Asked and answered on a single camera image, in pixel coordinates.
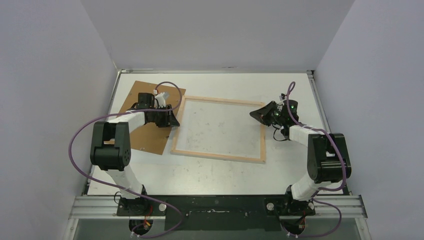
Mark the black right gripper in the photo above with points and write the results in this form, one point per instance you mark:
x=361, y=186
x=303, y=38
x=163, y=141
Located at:
x=269, y=116

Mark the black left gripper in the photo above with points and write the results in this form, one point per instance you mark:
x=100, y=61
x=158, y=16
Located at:
x=169, y=120

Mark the light wooden picture frame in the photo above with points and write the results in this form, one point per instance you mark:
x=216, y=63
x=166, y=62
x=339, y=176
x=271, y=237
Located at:
x=218, y=157

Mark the brown frame backing board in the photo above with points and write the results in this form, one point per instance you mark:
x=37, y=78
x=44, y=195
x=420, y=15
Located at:
x=150, y=138

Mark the clear acrylic frame pane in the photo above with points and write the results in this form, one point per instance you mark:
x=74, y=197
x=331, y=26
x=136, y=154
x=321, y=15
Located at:
x=222, y=127

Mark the white photo paper sheet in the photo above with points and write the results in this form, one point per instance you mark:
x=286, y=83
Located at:
x=157, y=172

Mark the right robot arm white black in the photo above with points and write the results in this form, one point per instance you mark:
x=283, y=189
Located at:
x=327, y=166

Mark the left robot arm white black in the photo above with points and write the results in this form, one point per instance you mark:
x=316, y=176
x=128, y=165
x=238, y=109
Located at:
x=111, y=145

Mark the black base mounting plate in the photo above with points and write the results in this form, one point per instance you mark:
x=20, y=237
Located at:
x=219, y=212

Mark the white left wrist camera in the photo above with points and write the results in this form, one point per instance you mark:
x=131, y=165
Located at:
x=160, y=99

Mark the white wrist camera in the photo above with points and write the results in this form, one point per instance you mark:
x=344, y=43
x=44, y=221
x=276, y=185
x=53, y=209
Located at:
x=282, y=99
x=160, y=99

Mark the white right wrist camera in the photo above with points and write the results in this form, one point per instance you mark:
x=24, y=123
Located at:
x=282, y=99

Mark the aluminium front rail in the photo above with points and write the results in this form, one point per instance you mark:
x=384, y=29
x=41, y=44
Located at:
x=104, y=207

